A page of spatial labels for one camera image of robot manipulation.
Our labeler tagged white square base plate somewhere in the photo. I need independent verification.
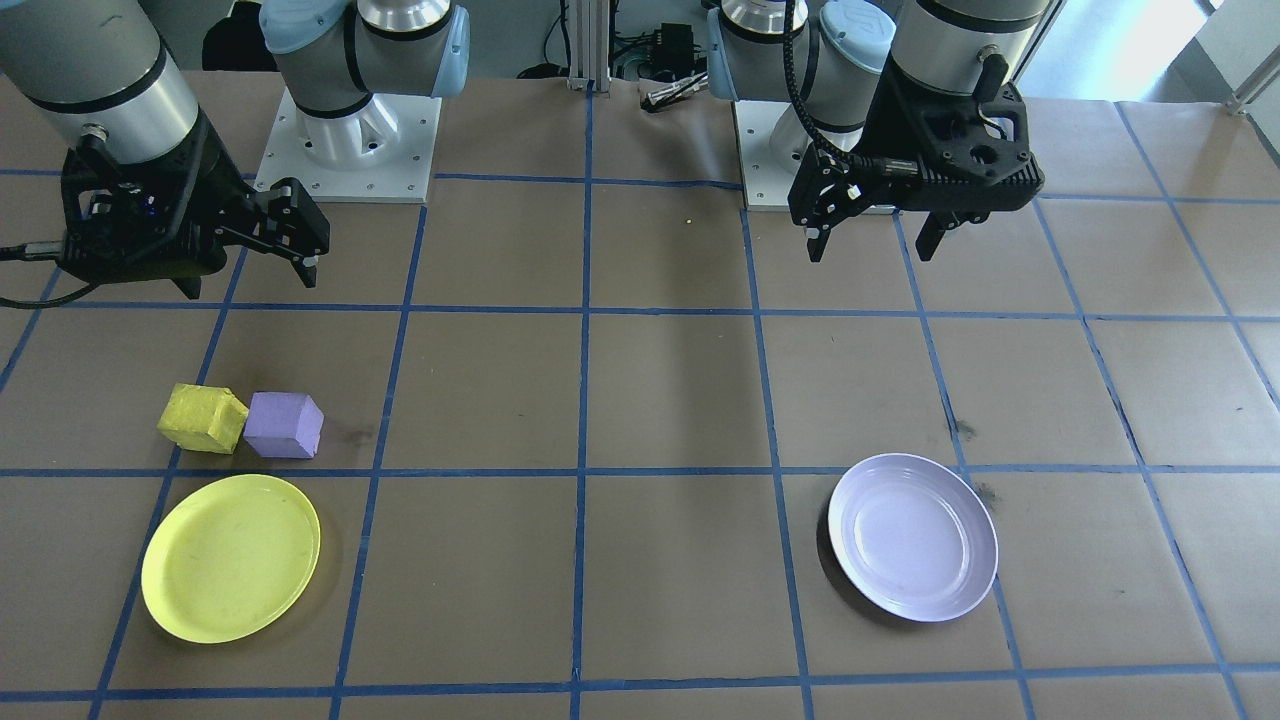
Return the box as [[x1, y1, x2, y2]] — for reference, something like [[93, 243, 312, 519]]
[[255, 88, 443, 204], [733, 98, 898, 213]]

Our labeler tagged silver cable plug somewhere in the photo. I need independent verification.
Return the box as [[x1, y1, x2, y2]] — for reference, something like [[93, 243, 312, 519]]
[[644, 78, 713, 113]]

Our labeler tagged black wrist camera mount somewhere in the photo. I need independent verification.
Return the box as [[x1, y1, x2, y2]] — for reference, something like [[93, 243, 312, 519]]
[[895, 160, 1047, 217], [58, 228, 181, 293]]

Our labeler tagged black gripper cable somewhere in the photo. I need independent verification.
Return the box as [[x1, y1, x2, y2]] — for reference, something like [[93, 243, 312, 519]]
[[0, 243, 103, 309]]

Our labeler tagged yellow plate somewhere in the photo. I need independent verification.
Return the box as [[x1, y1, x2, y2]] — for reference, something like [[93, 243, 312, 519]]
[[141, 474, 322, 645]]

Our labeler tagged yellow foam block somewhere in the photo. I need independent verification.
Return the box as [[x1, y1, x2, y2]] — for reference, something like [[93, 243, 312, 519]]
[[157, 383, 250, 455]]

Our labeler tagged black power box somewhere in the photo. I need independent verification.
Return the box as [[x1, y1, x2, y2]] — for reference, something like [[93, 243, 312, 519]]
[[653, 23, 698, 73]]

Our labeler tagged purple plate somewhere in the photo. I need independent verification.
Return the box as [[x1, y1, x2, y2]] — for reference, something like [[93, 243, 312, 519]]
[[827, 453, 999, 624]]

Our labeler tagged purple foam block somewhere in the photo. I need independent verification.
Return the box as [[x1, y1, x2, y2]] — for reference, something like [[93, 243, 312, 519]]
[[243, 391, 325, 460]]

